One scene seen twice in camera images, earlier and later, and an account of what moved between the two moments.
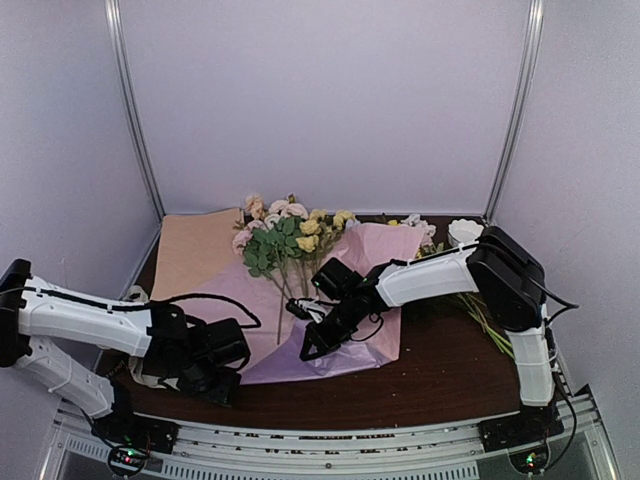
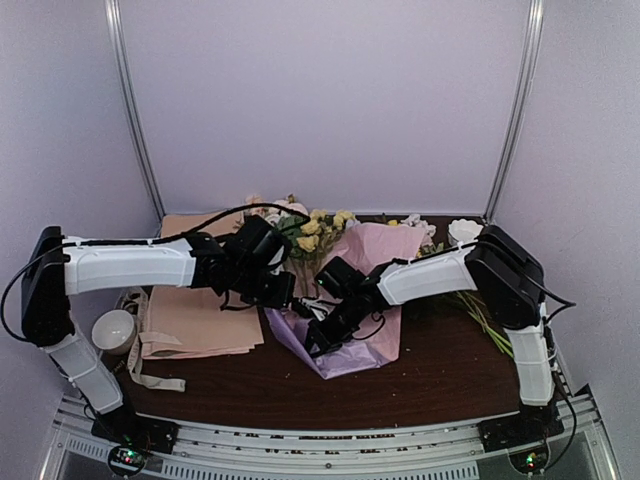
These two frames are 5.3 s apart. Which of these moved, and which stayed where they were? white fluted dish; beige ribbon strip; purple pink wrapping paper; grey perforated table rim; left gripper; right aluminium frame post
Moved: purple pink wrapping paper; left gripper
Stayed: right aluminium frame post; beige ribbon strip; grey perforated table rim; white fluted dish
